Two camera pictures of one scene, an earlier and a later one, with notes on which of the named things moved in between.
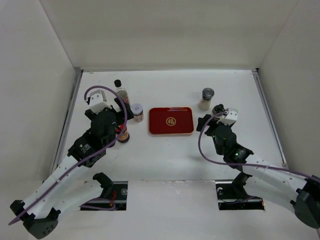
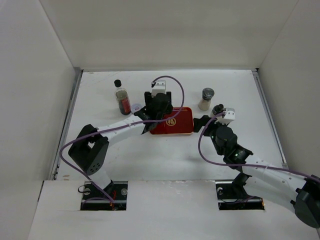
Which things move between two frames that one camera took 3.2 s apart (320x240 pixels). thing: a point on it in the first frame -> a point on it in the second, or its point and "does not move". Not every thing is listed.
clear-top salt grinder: x=204 y=104 does not move
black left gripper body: x=121 y=115 -> x=149 y=98
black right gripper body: x=212 y=122 does not move
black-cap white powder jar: x=219 y=108 does not move
